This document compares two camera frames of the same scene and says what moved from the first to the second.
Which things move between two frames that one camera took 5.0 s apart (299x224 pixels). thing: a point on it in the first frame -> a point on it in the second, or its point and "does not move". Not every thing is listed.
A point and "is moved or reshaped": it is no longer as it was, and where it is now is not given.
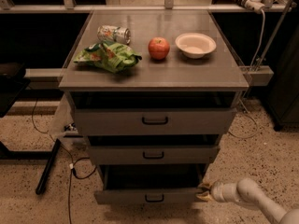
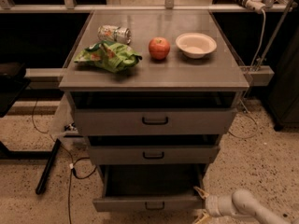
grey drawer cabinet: x=153 y=91 does not move
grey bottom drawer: x=149 y=184 is moved or reshaped
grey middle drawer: x=149 y=149 does not move
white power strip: x=255 y=3 does not move
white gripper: x=217 y=190 -> x=212 y=204
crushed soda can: x=115 y=34 does not move
